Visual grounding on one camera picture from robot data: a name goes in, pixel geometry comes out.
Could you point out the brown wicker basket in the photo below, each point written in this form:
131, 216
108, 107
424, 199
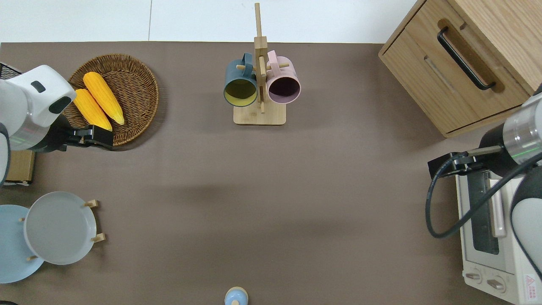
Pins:
131, 84

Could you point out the teal mug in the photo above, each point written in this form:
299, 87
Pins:
237, 72

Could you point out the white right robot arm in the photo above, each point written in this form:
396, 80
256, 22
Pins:
525, 131

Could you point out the gray plate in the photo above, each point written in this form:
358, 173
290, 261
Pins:
59, 228

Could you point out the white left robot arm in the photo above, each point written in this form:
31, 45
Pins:
25, 101

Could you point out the small cardboard box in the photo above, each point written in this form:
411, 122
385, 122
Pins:
21, 166

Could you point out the yellow corn cob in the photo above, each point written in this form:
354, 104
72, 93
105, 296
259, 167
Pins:
103, 97
91, 110

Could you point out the wooden plate rack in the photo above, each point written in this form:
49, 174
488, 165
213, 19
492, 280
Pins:
95, 203

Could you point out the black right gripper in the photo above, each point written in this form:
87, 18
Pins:
493, 161

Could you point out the wooden mug tree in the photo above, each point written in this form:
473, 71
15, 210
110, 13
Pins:
259, 116

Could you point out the pink mug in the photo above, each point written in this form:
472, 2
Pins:
286, 73

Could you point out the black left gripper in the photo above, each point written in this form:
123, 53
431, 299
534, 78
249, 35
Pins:
78, 137

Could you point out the light wooden drawer cabinet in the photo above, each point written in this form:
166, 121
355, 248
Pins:
423, 72

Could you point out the light blue plate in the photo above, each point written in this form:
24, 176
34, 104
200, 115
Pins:
12, 262

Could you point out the white toaster oven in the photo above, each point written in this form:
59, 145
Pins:
518, 288

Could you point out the brown table mat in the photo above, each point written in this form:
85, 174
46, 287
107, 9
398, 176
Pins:
296, 190

